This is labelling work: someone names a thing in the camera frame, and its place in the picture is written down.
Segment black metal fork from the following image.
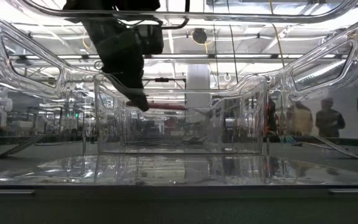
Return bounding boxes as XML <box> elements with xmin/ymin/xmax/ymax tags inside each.
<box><xmin>178</xmin><ymin>134</ymin><xmax>206</xmax><ymax>144</ymax></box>

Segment pink handled silver fork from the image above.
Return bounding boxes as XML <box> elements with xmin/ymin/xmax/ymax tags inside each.
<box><xmin>126</xmin><ymin>100</ymin><xmax>188</xmax><ymax>111</ymax></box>

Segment white humanoid robot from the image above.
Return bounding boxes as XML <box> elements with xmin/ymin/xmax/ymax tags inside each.
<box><xmin>0</xmin><ymin>86</ymin><xmax>14</xmax><ymax>129</ymax></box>

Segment black metal table frame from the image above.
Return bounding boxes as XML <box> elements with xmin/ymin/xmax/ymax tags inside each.
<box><xmin>0</xmin><ymin>185</ymin><xmax>358</xmax><ymax>224</ymax></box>

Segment person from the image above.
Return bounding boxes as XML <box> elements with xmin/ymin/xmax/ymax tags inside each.
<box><xmin>314</xmin><ymin>98</ymin><xmax>347</xmax><ymax>138</ymax></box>
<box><xmin>286</xmin><ymin>101</ymin><xmax>314</xmax><ymax>138</ymax></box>

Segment silver ceiling duct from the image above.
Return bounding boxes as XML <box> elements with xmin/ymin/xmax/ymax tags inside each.
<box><xmin>292</xmin><ymin>58</ymin><xmax>348</xmax><ymax>91</ymax></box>

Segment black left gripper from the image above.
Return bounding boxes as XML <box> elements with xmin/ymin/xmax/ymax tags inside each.
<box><xmin>95</xmin><ymin>24</ymin><xmax>165</xmax><ymax>112</ymax></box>

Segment clear plastic bin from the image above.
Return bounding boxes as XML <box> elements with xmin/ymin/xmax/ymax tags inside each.
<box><xmin>0</xmin><ymin>0</ymin><xmax>358</xmax><ymax>187</ymax></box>
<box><xmin>116</xmin><ymin>96</ymin><xmax>229</xmax><ymax>146</ymax></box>
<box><xmin>93</xmin><ymin>73</ymin><xmax>269</xmax><ymax>156</ymax></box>

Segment rainbow metal fork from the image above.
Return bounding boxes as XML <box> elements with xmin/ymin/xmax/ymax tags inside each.
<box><xmin>278</xmin><ymin>134</ymin><xmax>301</xmax><ymax>146</ymax></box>

